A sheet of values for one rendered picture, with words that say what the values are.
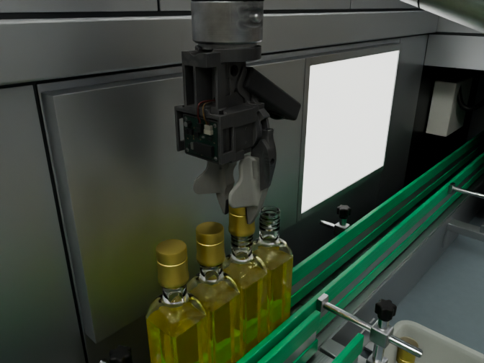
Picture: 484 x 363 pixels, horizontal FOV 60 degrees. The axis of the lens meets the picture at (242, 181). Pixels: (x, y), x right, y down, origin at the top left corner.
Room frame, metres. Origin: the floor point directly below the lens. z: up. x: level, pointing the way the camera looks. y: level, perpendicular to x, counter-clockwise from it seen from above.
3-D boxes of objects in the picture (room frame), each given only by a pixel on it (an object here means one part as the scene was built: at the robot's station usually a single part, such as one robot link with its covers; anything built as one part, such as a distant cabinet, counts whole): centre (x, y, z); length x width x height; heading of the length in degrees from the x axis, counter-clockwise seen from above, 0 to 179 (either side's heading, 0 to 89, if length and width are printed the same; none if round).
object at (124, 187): (0.79, -0.09, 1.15); 0.90 x 0.03 x 0.34; 138
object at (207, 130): (0.46, 0.02, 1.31); 0.09 x 0.08 x 0.12; 139
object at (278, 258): (0.53, -0.04, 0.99); 0.06 x 0.06 x 0.21; 47
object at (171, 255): (0.40, 0.08, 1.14); 0.04 x 0.04 x 0.04
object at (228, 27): (0.47, 0.01, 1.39); 0.08 x 0.08 x 0.05
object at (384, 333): (0.51, -0.19, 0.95); 0.17 x 0.03 x 0.12; 48
